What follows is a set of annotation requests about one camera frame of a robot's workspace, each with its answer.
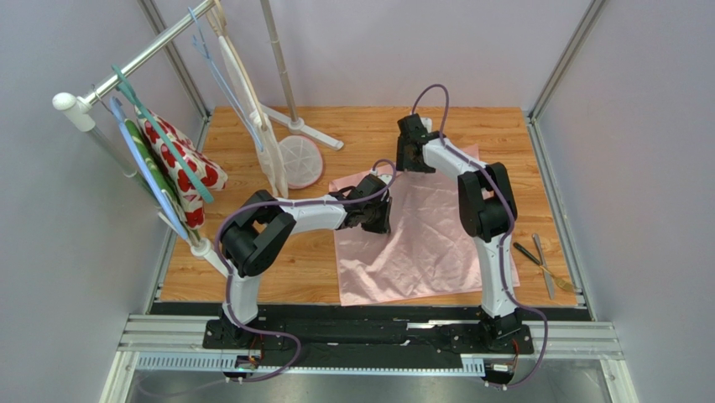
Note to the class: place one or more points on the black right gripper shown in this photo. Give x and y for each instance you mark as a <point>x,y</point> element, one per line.
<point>410,160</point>

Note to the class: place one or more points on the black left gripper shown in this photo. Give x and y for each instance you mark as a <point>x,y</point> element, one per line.
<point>384,226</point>

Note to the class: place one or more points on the pink cloth napkin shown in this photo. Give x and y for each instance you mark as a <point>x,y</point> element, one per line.
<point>426,253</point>

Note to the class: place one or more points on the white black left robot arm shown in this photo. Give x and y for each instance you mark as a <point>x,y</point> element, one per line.
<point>251,239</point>

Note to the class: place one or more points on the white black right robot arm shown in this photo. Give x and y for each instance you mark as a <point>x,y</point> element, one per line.
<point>487,213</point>

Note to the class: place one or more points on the beige hanger with white cloth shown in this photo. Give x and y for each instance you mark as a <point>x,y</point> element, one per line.
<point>249,108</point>

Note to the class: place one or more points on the red floral white cloth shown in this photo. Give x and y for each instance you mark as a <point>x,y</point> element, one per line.
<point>211,174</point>

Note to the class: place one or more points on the green patterned cloth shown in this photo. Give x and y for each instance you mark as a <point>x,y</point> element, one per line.
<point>159,187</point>

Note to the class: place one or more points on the light blue thin hanger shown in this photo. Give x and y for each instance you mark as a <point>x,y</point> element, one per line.
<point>201,47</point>

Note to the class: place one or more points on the blue plastic hanger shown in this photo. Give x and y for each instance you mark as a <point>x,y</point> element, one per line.
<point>116,108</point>

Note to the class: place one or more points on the teal plastic hanger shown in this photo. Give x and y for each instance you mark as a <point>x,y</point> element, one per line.
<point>125,87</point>

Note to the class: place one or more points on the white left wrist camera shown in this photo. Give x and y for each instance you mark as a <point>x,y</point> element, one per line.
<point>385,178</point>

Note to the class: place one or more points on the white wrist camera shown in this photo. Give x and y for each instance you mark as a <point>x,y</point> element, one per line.
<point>427,123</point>
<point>385,178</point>

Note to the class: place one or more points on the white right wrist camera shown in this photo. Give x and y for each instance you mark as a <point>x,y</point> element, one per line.
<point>427,123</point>

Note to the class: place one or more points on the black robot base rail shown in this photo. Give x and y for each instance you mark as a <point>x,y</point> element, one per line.
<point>371,337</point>

